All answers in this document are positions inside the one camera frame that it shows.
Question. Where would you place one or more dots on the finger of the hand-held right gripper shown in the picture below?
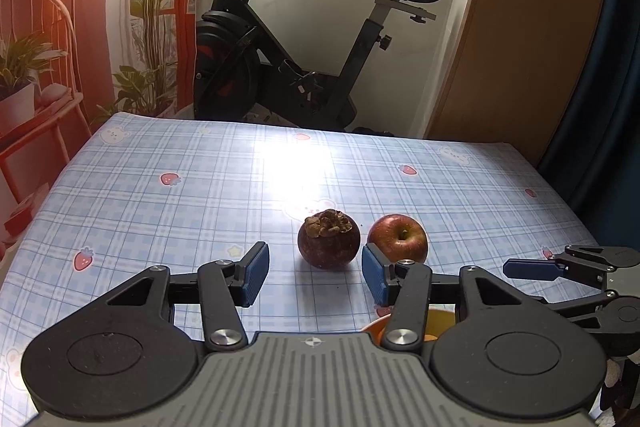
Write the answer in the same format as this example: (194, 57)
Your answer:
(530, 269)
(600, 254)

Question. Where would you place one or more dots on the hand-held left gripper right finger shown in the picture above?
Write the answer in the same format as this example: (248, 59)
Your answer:
(375, 274)

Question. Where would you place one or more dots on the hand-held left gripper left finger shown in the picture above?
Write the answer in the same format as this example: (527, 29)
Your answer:
(255, 274)

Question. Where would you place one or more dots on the red apple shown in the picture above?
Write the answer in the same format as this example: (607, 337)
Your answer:
(405, 242)

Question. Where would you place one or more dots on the cream bowl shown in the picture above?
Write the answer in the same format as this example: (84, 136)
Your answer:
(374, 323)

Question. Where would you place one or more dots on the dark purple mangosteen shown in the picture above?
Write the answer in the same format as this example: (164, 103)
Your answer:
(327, 247)

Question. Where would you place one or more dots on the yellow lemon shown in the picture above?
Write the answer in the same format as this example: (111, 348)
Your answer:
(442, 319)

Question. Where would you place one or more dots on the person's right hand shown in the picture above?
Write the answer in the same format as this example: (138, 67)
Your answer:
(617, 377)

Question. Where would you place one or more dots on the blue plaid tablecloth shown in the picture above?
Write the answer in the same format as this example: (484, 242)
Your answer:
(200, 187)

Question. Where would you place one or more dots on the dark blue curtain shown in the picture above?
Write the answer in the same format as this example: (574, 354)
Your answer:
(615, 107)

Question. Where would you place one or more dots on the black exercise bike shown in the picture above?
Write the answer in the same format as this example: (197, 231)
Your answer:
(225, 67)

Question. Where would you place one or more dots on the wooden panel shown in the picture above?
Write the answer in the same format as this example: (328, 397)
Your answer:
(525, 32)

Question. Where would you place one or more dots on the red room wall poster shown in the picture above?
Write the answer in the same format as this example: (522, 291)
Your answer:
(50, 7)

